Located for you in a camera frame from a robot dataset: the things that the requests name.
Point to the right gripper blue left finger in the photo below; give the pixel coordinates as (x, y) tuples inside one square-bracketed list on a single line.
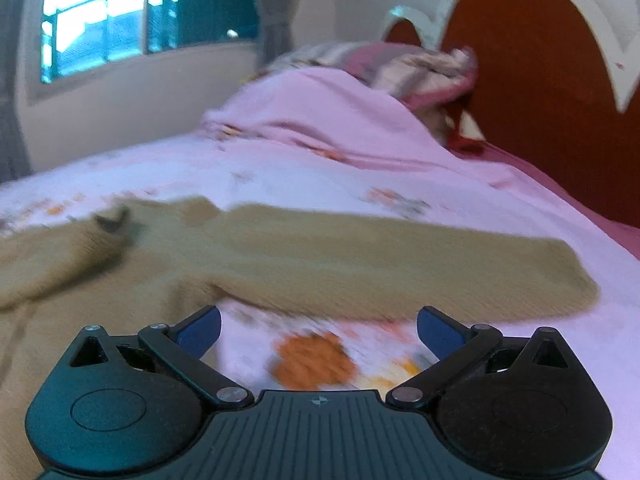
[(178, 351)]

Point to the pink folded blanket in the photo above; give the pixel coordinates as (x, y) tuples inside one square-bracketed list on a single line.
[(331, 114)]

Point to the pink floral bed sheet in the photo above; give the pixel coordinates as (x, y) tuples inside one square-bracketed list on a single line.
[(492, 192)]

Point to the window with white frame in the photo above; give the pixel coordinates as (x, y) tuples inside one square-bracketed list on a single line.
[(76, 38)]

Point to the grey curtain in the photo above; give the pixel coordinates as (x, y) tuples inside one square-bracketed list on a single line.
[(275, 10), (14, 158)]

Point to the tan fleece garment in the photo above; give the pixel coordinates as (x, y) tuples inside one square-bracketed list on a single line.
[(143, 262)]

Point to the grey left curtain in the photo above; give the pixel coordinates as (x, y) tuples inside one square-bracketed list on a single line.
[(14, 158)]

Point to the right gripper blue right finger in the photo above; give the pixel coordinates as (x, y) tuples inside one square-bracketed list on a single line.
[(457, 348)]

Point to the striped pink pillow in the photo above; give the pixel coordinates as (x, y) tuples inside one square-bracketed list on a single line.
[(417, 77)]

